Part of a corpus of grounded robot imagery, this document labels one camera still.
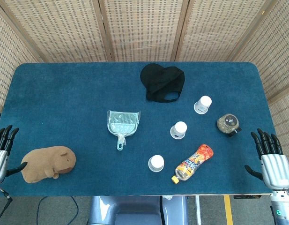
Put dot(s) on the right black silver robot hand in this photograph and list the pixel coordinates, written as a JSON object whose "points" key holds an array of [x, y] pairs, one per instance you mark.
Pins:
{"points": [[275, 171]]}

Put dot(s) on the white paper cup blue print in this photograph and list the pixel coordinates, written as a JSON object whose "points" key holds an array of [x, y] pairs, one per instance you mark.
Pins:
{"points": [[202, 105]]}

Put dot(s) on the white paper cup green flower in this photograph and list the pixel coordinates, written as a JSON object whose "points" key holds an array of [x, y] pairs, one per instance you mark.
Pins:
{"points": [[156, 163]]}

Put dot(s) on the orange drink bottle yellow cap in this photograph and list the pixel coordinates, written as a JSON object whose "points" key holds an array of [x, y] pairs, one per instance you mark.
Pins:
{"points": [[193, 164]]}

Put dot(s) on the white metal table leg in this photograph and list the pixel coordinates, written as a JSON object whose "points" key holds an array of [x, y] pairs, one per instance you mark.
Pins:
{"points": [[197, 211]]}

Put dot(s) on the blue carpet table cover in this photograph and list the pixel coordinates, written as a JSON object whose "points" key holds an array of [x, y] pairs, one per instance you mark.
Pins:
{"points": [[76, 93]]}

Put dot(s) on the glass jar with dried herbs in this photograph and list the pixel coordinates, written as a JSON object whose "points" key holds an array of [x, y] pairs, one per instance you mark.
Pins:
{"points": [[227, 123]]}

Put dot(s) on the mint green dustpan in plastic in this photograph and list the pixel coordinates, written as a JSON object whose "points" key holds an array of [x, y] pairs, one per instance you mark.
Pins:
{"points": [[122, 123]]}

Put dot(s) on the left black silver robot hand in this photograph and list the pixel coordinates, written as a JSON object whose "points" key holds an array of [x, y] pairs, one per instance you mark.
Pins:
{"points": [[0, 164]]}

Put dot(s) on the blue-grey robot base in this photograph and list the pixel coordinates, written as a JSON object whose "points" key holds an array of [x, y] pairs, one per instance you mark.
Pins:
{"points": [[135, 211]]}

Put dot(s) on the black baseball cap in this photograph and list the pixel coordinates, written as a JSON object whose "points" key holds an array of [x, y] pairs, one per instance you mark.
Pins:
{"points": [[161, 80]]}

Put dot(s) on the woven bamboo folding screen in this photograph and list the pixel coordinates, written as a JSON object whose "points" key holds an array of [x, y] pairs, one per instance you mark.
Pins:
{"points": [[144, 28]]}

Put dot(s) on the brown capybara plush toy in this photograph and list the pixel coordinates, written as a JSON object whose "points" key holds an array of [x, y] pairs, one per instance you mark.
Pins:
{"points": [[46, 164]]}

